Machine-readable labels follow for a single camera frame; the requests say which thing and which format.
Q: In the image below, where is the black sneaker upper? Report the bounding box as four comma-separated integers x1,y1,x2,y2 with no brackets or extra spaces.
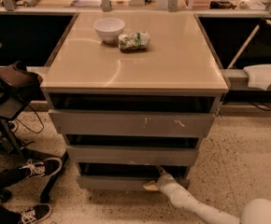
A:
20,158,63,179

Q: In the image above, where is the grey drawer cabinet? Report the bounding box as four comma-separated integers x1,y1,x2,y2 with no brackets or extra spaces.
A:
41,11,228,186

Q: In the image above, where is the grey bottom drawer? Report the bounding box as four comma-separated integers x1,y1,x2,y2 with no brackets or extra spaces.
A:
75,163,192,192

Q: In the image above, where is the white broom handle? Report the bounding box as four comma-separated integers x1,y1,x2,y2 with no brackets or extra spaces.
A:
227,18,271,69

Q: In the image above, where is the black rolling stand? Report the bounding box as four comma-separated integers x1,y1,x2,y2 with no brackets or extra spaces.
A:
0,43,68,203

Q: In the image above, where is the grey drawer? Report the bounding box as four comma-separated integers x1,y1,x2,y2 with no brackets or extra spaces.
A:
67,146,198,166
75,163,192,192
49,109,215,137

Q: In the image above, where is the black sneaker lower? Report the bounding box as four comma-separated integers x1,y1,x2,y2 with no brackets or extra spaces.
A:
18,203,52,224

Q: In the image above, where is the white bowl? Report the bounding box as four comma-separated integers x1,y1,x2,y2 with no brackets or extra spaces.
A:
93,18,125,43

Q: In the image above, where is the brown VR headset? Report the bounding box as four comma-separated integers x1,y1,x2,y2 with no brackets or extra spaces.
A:
0,61,42,99

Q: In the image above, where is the green white snack bag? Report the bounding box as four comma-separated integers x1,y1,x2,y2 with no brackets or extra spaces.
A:
119,31,150,50

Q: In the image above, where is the black sneaker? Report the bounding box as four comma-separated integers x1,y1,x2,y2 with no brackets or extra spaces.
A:
20,158,63,179
18,203,52,224

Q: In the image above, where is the grey top drawer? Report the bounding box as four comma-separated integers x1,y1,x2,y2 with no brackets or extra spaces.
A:
49,109,215,137

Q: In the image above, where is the white dustpan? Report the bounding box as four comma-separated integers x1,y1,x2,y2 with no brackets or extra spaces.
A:
244,64,271,91

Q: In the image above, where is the grey middle drawer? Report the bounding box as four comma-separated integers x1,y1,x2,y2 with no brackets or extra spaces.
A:
67,146,198,166

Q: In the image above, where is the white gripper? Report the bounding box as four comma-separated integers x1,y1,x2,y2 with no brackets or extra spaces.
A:
143,165,179,193

